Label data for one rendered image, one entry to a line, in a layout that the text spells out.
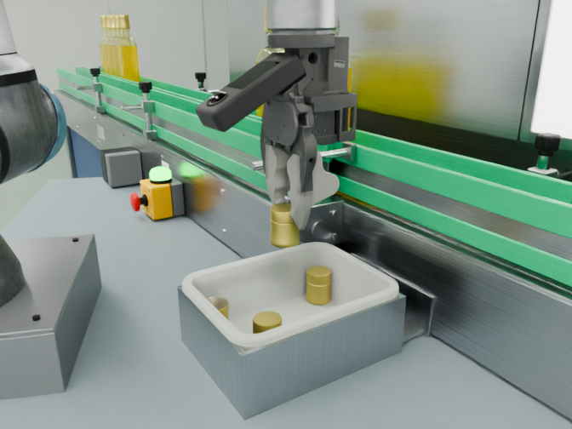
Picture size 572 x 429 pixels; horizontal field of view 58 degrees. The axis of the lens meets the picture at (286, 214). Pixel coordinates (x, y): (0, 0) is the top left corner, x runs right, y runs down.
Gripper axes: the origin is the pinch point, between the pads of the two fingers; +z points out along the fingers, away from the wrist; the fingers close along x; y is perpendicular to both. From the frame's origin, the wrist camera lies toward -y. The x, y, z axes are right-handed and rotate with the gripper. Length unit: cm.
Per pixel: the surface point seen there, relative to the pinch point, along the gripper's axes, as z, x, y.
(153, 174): 7, 52, 0
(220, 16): -31, 612, 272
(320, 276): 10.8, 2.2, 6.6
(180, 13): -35, 611, 218
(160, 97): -3, 86, 14
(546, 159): -5.8, -14.0, 27.3
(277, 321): 10.7, -4.7, -4.0
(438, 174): -3.6, -6.3, 18.0
